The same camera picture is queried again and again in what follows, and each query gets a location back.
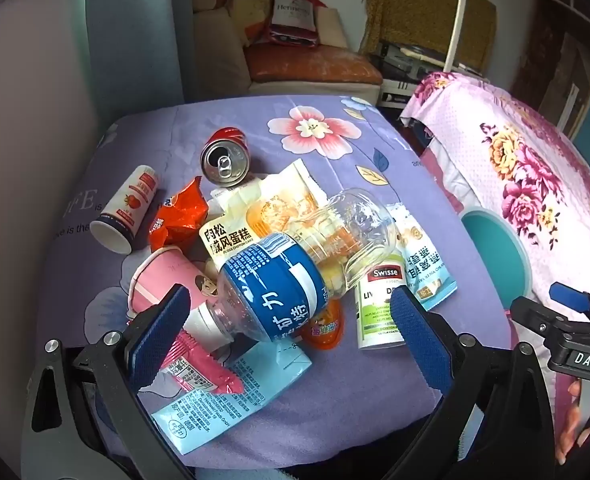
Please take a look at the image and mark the cream cushion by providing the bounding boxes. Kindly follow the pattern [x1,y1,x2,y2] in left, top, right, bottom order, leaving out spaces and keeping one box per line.
[315,7,348,51]

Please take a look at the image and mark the blue label plastic bottle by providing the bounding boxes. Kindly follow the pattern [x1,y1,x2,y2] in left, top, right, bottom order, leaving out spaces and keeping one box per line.
[182,232,348,351]

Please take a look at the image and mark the pink floral blanket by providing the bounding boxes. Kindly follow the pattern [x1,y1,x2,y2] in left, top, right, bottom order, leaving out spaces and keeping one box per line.
[399,71,590,321]

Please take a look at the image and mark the cream sofa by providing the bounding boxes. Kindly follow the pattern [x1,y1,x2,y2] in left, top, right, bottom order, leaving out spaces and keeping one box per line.
[190,0,386,106]

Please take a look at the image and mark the light blue packet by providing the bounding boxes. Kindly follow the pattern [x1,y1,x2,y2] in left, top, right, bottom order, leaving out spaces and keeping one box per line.
[151,342,312,456]
[390,202,458,311]

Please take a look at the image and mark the bottle-shaped pillow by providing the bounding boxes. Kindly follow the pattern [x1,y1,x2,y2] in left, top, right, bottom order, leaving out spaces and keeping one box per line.
[267,0,326,48]

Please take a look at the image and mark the orange snack wrapper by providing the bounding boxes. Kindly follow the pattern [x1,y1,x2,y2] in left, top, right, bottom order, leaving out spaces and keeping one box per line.
[147,176,210,256]

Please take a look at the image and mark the white pole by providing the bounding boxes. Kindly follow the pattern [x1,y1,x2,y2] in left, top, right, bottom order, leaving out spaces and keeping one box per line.
[442,0,470,76]

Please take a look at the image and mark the grey-blue curtain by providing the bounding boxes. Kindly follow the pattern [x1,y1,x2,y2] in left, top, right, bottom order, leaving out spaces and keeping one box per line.
[85,0,198,111]

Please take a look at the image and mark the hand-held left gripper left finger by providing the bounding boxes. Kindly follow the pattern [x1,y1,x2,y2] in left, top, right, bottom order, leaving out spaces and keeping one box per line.
[22,282,196,480]

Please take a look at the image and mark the white green supplement bottle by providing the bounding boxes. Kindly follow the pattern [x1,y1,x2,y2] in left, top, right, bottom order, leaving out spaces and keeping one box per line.
[353,252,408,351]

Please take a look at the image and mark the brown wooden door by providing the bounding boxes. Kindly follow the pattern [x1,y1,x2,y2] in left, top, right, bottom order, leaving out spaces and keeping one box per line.
[510,0,590,126]

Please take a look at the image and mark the clear glass jar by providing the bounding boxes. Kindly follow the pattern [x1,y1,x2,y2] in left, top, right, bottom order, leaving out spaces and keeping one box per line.
[287,187,398,286]

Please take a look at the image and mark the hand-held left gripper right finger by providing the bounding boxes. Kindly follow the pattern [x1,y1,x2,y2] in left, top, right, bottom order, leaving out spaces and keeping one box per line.
[389,284,558,480]

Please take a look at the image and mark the pink paper cup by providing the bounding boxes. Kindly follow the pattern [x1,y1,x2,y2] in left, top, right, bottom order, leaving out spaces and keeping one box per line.
[128,246,221,326]

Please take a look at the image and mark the black media player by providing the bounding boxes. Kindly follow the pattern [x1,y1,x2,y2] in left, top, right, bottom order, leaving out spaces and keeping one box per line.
[367,40,486,106]

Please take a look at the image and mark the leopard print cloth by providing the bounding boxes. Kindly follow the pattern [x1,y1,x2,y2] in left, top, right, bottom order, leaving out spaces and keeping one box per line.
[360,0,498,71]

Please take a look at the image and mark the orange seat cushion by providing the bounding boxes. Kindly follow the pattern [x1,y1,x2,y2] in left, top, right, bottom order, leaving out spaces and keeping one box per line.
[245,42,383,86]

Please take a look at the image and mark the person's right hand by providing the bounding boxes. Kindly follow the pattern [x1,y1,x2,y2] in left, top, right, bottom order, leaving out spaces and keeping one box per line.
[555,379,584,467]

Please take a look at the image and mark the white strawberry drink bottle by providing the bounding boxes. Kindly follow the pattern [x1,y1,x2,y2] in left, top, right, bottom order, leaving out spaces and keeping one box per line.
[89,164,161,254]

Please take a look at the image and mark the yellow cushion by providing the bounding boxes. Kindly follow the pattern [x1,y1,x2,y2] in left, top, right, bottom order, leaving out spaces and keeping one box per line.
[230,0,276,48]

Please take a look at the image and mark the orange jelly cup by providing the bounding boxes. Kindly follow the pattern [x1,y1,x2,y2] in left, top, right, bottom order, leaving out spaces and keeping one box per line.
[300,305,348,351]

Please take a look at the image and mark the purple floral blanket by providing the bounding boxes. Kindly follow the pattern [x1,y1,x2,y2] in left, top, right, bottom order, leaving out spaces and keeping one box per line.
[35,92,513,471]

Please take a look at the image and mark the cream cake packet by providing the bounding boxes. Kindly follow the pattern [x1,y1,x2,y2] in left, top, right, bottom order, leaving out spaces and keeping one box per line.
[197,158,328,273]

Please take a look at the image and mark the teal plastic bin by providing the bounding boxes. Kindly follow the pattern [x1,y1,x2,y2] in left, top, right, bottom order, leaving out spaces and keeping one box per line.
[457,208,530,311]

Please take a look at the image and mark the pink snack wrapper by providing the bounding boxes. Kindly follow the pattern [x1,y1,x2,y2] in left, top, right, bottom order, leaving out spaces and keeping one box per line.
[157,335,243,396]

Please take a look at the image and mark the red soda can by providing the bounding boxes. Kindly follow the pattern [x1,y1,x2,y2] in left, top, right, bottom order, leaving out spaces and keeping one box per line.
[199,127,253,188]

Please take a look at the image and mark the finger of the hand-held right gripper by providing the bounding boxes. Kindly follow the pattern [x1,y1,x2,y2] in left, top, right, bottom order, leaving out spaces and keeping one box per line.
[549,281,590,313]
[510,296,576,346]

